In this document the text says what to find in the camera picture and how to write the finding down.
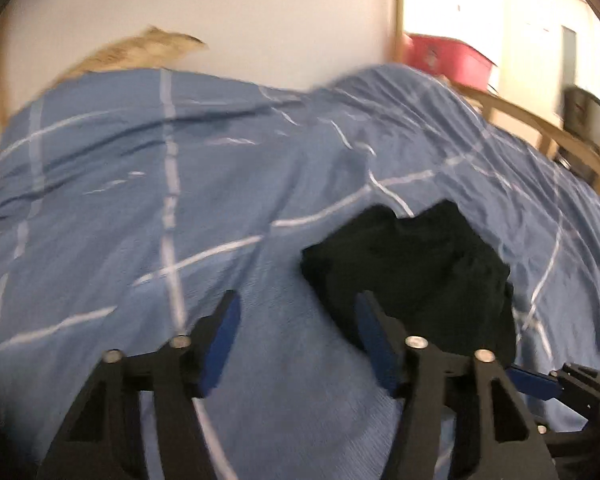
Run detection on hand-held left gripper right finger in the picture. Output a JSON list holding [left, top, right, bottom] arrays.
[[354, 290, 557, 480]]

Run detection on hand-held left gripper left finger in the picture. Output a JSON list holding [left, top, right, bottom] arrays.
[[37, 289, 243, 480]]

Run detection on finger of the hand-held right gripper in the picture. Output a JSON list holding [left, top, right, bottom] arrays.
[[506, 364, 565, 402]]

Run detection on black pants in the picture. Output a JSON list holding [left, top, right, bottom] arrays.
[[300, 200, 517, 368]]

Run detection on blue checked blanket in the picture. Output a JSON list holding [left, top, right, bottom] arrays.
[[0, 63, 600, 480]]

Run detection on black chair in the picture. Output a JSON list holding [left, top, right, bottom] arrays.
[[561, 85, 600, 148]]

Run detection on red storage bin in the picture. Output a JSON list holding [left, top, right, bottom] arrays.
[[404, 32, 499, 93]]

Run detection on beige patterned pillow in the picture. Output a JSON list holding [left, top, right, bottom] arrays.
[[52, 24, 211, 83]]

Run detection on beige door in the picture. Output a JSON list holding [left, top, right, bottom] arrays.
[[500, 0, 600, 126]]

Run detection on wooden bunk bed frame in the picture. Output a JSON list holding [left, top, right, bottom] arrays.
[[0, 0, 600, 201]]

